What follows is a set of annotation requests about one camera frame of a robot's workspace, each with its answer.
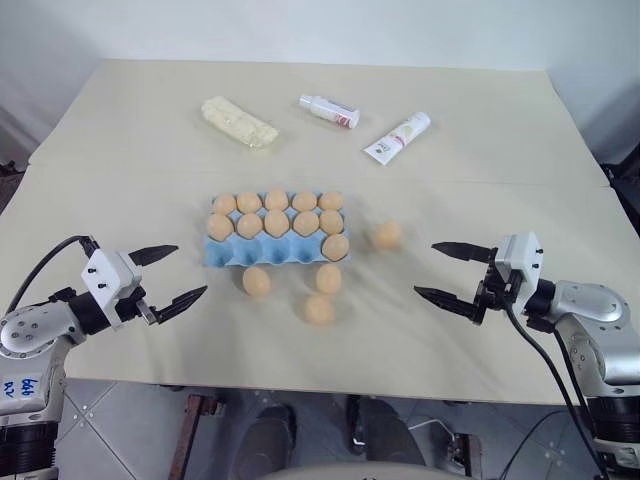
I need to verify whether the blue egg carton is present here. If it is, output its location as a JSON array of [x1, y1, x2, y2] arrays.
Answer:
[[201, 191, 352, 270]]

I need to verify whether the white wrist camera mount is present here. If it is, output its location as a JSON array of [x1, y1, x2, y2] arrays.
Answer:
[[81, 247, 147, 332], [491, 230, 545, 315]]

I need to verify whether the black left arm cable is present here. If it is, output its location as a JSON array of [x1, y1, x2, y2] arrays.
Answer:
[[3, 234, 100, 317]]

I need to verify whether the black floor cable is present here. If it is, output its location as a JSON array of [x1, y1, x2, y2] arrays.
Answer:
[[517, 408, 594, 464]]

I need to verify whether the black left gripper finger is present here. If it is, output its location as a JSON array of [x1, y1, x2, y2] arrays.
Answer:
[[156, 285, 209, 324], [128, 243, 180, 269]]

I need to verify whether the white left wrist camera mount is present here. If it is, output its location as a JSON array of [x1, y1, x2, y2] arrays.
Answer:
[[81, 247, 147, 332]]

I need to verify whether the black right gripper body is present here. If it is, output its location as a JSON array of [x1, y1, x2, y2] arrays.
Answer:
[[470, 258, 522, 327]]

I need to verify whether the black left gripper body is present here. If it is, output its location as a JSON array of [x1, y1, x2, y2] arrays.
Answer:
[[121, 253, 165, 327]]

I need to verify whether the pale yellow wrapped bread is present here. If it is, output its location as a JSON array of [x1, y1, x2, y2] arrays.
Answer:
[[200, 95, 281, 150]]

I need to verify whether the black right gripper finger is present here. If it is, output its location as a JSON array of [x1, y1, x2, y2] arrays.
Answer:
[[430, 241, 500, 263], [413, 285, 482, 322]]

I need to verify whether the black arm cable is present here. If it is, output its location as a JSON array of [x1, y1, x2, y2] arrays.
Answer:
[[503, 292, 612, 480], [3, 234, 100, 317]]

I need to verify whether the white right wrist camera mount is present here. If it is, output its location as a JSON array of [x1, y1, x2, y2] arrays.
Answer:
[[491, 230, 545, 315]]

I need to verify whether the dark rounded shape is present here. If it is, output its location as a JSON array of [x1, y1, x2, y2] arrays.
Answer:
[[245, 403, 297, 469], [357, 398, 427, 467]]

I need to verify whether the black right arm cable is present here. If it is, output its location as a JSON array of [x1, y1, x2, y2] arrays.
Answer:
[[503, 292, 612, 480]]

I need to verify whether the dark equipment beside table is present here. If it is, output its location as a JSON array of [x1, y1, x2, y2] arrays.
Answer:
[[0, 158, 27, 214], [599, 158, 640, 244]]

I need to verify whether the white floor cable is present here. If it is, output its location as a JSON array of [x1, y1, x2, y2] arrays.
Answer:
[[407, 417, 455, 451]]

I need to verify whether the white bottle with red print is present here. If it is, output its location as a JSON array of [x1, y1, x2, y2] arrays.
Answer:
[[298, 94, 362, 132]]

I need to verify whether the rusty metal table leg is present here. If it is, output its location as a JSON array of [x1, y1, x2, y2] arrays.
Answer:
[[448, 433, 474, 480], [168, 393, 225, 480]]

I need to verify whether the grey robot body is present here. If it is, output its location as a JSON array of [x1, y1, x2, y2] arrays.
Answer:
[[267, 460, 436, 480]]

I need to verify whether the white squeeze tube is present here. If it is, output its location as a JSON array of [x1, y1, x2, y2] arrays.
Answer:
[[363, 111, 433, 167]]

